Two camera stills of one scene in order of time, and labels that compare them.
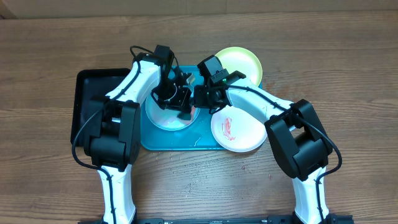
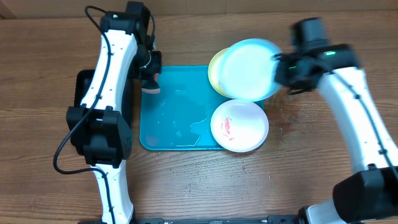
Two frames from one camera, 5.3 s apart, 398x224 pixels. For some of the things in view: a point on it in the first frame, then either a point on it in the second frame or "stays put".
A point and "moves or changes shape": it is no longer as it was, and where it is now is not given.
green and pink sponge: (186, 116) moves or changes shape
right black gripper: (201, 93) → (284, 78)
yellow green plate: (243, 60) moves or changes shape
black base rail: (278, 219) stays put
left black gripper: (181, 104) → (157, 68)
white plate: (238, 129) stays put
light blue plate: (166, 119) → (247, 70)
